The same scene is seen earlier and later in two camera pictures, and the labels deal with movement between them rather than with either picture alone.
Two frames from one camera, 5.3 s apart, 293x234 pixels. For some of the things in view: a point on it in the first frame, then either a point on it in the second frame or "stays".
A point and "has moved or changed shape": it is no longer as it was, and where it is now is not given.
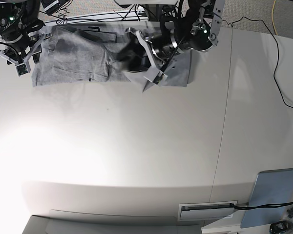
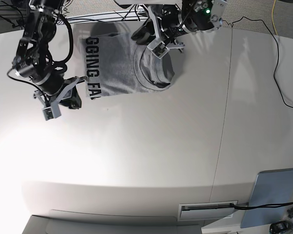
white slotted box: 206,211 stays
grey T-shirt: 75,53 has moved or changed shape
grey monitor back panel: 271,187 stays
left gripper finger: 167,62 to 174,45
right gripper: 21,45 to 72,98
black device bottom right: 283,227 stays
